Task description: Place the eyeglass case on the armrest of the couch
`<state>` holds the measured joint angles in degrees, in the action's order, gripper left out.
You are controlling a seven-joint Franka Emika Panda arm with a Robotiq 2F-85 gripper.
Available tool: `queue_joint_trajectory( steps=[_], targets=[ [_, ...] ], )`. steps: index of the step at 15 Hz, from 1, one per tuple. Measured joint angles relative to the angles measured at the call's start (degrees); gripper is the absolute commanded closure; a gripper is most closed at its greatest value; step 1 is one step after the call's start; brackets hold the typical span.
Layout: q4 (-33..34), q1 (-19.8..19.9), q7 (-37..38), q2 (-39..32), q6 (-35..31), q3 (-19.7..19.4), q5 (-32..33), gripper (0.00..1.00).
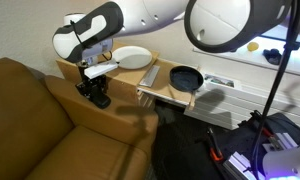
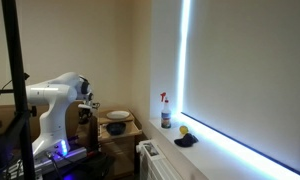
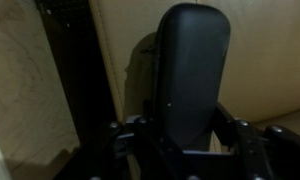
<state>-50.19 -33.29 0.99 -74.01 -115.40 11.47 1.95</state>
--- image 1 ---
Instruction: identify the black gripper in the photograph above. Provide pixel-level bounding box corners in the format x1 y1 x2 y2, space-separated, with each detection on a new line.
75 62 110 101

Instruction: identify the brown leather couch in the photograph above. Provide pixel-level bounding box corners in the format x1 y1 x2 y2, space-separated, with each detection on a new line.
0 56 160 180

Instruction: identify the light wooden nightstand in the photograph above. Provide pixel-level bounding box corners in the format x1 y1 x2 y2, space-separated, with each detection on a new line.
55 41 205 112

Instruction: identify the white round plate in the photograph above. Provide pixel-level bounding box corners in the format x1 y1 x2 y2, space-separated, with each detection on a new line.
112 45 154 71

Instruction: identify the silver metal bar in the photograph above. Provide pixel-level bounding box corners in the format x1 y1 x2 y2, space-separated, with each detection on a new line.
138 64 161 89

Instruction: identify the dark blue bowl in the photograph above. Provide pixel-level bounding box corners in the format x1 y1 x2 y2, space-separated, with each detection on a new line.
168 65 205 93

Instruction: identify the black equipment bag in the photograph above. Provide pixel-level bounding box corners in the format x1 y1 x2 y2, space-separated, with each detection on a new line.
149 110 300 180

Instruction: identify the printed leaflet with picture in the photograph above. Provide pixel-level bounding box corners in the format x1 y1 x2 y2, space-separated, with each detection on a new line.
202 72 243 91

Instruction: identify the white windowsill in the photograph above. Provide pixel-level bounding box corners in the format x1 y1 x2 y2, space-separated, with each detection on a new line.
192 24 300 79

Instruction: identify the white panel radiator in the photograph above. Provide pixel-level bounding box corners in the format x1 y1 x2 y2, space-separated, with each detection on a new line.
182 71 300 135

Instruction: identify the yellow ball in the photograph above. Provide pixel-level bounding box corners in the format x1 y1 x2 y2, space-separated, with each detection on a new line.
246 41 261 53

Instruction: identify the dark blue cloth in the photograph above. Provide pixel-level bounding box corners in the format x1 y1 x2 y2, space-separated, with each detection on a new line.
262 48 283 66

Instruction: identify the white wrist camera block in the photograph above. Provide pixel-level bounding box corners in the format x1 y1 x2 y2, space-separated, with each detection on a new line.
83 59 120 80

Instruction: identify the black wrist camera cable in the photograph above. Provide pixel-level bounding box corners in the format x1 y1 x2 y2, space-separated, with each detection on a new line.
69 19 113 65

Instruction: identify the orange handled clamp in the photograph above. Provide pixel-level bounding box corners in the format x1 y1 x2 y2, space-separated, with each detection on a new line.
206 127 225 164

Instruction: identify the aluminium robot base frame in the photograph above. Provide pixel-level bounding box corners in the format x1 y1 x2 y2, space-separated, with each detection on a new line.
222 132 300 180

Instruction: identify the red handled tool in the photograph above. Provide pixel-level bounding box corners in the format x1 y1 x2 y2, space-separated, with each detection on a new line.
260 127 282 152

